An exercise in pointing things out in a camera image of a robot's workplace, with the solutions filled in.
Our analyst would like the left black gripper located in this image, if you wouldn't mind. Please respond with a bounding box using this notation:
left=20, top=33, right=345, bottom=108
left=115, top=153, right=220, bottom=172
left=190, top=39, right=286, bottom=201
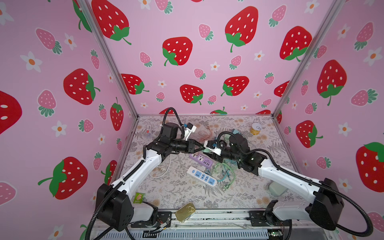
left=169, top=140, right=205, bottom=155

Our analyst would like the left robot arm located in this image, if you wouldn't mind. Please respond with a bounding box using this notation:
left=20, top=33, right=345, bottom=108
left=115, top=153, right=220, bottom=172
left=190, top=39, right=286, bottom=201
left=85, top=122, right=204, bottom=240

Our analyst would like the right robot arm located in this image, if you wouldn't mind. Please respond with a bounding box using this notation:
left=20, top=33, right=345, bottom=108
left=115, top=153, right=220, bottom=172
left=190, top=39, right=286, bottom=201
left=204, top=132, right=374, bottom=237

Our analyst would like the purple power strip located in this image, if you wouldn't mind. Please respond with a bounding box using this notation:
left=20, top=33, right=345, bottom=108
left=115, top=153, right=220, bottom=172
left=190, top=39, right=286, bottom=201
left=189, top=153, right=213, bottom=169

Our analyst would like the white blue power strip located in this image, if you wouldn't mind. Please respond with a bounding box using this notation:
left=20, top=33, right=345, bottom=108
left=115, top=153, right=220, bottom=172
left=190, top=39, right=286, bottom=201
left=187, top=166, right=218, bottom=187

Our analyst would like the yellow tin can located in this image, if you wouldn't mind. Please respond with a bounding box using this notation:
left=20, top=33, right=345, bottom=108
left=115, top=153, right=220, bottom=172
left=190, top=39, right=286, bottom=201
left=250, top=123, right=263, bottom=136

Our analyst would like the gold sardine tin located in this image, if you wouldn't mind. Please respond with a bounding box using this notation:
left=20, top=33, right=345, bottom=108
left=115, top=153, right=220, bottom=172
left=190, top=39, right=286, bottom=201
left=175, top=203, right=196, bottom=223

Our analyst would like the pale green soap box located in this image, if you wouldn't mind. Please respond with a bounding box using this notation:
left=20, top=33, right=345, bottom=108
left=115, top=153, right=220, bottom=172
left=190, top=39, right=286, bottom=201
left=267, top=182, right=288, bottom=197

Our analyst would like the green snack packet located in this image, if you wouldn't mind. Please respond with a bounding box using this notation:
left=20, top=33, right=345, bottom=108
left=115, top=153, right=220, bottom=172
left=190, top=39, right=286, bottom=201
left=134, top=193, right=145, bottom=204

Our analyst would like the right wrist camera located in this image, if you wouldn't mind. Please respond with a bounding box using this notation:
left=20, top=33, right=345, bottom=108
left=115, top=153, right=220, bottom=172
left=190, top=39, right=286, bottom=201
left=210, top=143, right=223, bottom=156

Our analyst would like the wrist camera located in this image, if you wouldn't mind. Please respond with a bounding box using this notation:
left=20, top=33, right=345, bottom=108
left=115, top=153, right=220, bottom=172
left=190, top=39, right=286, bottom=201
left=183, top=123, right=197, bottom=141
left=210, top=143, right=223, bottom=156

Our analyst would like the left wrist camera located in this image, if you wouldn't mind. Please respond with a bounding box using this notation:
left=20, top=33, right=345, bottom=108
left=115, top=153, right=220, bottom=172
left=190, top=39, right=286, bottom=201
left=183, top=123, right=197, bottom=141

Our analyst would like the green cable tangle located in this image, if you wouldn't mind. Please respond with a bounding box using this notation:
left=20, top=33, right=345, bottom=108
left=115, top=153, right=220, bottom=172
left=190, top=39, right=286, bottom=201
left=209, top=160, right=238, bottom=191

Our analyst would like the aluminium front rail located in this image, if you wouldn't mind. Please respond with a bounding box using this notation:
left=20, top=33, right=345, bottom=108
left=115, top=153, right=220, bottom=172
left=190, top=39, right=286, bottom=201
left=90, top=209, right=342, bottom=240

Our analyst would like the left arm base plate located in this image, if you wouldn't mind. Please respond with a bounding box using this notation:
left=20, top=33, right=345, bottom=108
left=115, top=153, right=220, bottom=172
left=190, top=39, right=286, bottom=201
left=130, top=211, right=172, bottom=228

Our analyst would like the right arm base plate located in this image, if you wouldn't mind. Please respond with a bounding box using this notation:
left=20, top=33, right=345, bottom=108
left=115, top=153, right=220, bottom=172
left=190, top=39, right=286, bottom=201
left=247, top=210, right=290, bottom=227

